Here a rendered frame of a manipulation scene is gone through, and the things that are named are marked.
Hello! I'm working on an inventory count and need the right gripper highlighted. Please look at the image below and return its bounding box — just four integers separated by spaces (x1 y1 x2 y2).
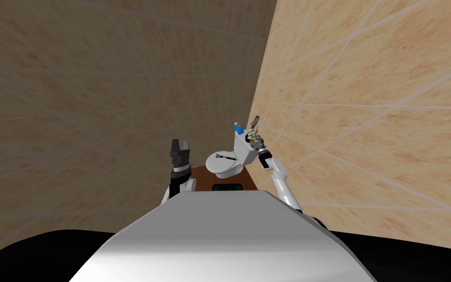
248 133 269 154

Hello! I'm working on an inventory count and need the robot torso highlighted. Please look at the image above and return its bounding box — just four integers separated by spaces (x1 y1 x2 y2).
68 183 379 282

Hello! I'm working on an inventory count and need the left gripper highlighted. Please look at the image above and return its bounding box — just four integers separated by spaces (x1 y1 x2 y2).
170 139 192 169

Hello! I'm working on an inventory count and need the white toilet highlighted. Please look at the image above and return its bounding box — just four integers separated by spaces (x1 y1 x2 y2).
204 131 260 179

